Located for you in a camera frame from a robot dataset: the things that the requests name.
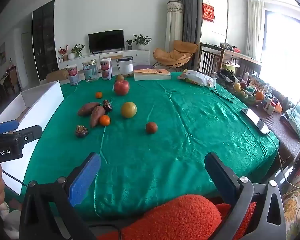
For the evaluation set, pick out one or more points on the teal folded cloth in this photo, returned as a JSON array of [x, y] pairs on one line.
[[298, 120]]

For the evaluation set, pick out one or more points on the floral cushion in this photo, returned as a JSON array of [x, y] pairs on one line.
[[297, 200]]

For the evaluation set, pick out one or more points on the small potted plant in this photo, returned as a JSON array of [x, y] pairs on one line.
[[129, 44]]

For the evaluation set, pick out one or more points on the clear plastic jar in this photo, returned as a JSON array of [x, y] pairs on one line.
[[90, 70]]

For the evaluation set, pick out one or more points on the grey curtain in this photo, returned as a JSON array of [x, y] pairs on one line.
[[187, 12]]

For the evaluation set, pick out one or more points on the green plant white vase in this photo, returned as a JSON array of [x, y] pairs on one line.
[[77, 50]]

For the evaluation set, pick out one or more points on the white curtain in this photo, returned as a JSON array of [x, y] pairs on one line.
[[255, 27]]

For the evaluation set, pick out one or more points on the small tangerine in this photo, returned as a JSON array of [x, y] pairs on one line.
[[98, 95]]

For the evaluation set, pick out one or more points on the black television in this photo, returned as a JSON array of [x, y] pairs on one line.
[[105, 41]]

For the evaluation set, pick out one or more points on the white board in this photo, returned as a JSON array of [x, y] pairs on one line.
[[45, 97]]

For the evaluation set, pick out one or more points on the red-brown round fruit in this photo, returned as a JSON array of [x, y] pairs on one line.
[[151, 127]]

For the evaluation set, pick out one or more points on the orange lounge chair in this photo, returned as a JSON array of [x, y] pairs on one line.
[[176, 53]]

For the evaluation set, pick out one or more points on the yellow-green round citrus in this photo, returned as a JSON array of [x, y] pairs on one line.
[[129, 109]]

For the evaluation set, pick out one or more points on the white television cabinet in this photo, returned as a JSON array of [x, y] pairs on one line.
[[140, 56]]

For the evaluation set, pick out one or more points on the small wooden side table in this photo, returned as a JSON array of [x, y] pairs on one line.
[[116, 57]]

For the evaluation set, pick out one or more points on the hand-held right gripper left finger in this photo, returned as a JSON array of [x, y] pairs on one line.
[[85, 180]]

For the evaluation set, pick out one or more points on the stubby purple sweet potato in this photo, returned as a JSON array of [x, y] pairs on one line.
[[97, 116]]

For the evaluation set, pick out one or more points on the white canister dark lid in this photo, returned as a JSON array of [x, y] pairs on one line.
[[126, 65]]

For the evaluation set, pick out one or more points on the red flower arrangement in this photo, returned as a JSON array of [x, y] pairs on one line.
[[63, 52]]

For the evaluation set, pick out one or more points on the brown cardboard box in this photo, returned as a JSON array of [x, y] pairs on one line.
[[56, 75]]

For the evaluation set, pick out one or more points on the red apple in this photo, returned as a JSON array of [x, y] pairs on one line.
[[121, 87]]

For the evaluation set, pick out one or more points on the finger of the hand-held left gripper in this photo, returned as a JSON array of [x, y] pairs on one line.
[[30, 132], [7, 126]]

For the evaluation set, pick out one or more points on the large leafy potted plant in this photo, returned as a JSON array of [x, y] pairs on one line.
[[141, 41]]

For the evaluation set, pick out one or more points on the wrinkled dark jujube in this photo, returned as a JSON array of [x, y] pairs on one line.
[[81, 131]]

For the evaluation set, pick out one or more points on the orange fruit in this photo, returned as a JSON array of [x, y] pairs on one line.
[[259, 95]]

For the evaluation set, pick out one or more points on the smartphone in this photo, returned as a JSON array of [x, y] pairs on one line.
[[255, 120]]

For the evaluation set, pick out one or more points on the orange fuzzy cloth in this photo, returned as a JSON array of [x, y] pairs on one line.
[[185, 217]]

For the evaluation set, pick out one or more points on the glossy dark red jujube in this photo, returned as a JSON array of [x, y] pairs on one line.
[[107, 105]]

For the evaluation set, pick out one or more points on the black eyeglasses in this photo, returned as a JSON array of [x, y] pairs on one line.
[[222, 93]]

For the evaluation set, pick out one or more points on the tall pink label can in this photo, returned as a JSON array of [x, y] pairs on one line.
[[106, 69]]

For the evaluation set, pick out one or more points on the long purple sweet potato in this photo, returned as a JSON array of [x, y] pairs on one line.
[[88, 108]]

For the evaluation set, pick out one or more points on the covered standing air conditioner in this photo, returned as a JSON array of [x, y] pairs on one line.
[[174, 25]]

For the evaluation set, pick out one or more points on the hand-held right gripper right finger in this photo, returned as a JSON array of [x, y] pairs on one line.
[[220, 177]]

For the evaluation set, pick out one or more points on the white snack bag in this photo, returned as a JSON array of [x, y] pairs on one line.
[[198, 78]]

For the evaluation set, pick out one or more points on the large tangerine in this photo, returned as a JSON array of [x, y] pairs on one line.
[[105, 120]]

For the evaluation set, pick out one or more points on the green tablecloth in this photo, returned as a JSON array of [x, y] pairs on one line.
[[165, 135]]

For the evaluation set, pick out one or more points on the red wall hanging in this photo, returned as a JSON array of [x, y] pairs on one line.
[[208, 11]]

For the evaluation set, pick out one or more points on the short pink label can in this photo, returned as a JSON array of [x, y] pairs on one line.
[[73, 75]]

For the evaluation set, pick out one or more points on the flat white book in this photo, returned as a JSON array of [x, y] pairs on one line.
[[152, 75]]

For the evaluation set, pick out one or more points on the small green-brown citrus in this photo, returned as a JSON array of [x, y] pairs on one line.
[[119, 77]]

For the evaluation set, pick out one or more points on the dark tall cabinet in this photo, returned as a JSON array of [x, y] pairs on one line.
[[43, 40]]

